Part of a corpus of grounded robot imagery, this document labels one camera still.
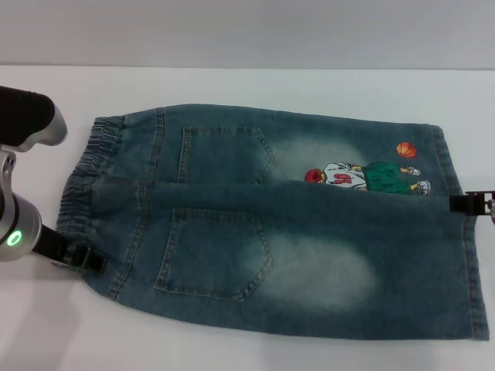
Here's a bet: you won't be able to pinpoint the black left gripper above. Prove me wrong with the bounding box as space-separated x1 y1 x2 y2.
30 225 108 274

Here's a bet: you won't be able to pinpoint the blue denim shorts with cartoon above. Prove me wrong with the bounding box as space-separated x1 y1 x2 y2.
49 102 490 342

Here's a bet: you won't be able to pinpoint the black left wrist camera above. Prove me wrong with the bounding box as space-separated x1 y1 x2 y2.
0 85 69 182

